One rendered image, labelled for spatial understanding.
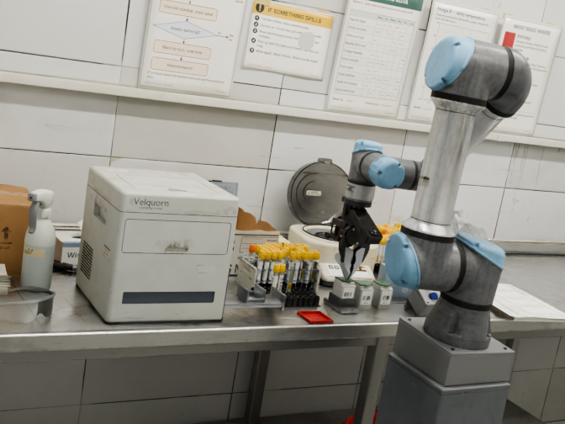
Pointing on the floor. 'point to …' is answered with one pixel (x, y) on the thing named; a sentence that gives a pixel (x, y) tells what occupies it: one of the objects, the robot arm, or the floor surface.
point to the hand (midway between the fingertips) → (349, 275)
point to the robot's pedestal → (436, 398)
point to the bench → (271, 332)
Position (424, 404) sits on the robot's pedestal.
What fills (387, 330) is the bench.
